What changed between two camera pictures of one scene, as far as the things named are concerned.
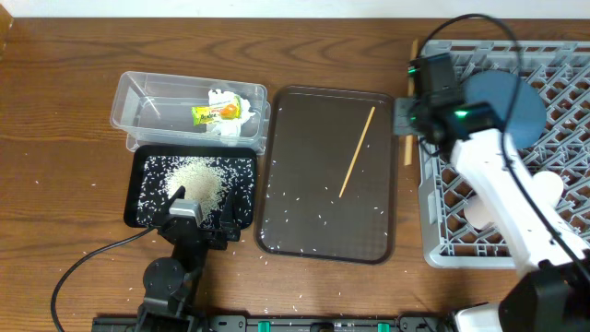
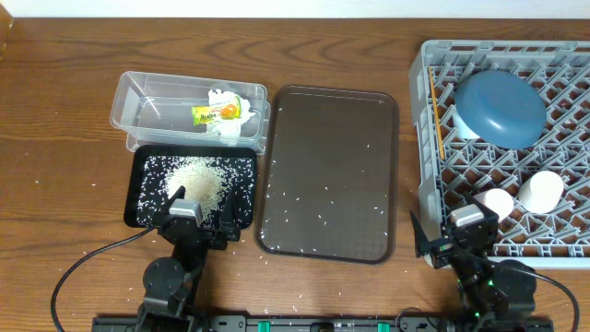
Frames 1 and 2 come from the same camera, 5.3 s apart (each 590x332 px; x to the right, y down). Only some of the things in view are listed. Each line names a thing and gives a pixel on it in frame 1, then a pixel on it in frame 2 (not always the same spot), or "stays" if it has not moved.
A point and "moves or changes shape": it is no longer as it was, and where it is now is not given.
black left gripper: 225,232 stays
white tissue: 229,127 stays
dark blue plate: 527,115 stays
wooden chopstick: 357,150 moves or changes shape
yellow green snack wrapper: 230,108 stays
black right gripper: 404,124 -> 442,252
